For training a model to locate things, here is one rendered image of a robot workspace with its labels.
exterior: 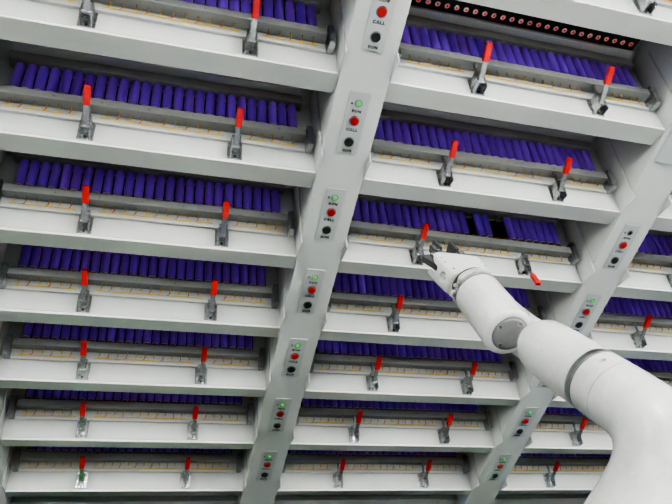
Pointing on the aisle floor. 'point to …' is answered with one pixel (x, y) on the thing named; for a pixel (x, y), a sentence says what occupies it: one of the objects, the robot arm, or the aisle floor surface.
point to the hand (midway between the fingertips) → (443, 251)
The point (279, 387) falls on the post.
